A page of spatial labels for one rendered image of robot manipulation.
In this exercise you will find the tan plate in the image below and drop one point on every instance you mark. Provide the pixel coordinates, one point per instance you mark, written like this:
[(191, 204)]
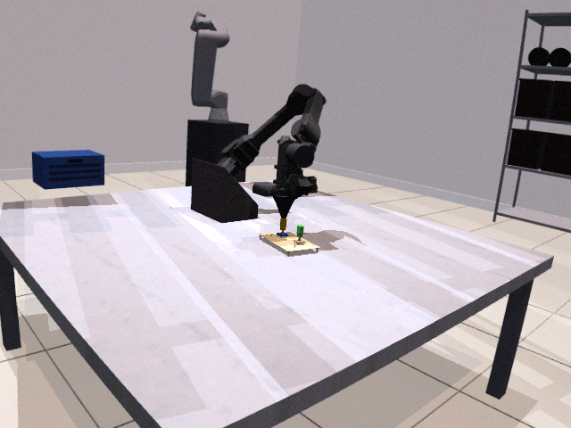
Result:
[(289, 241)]

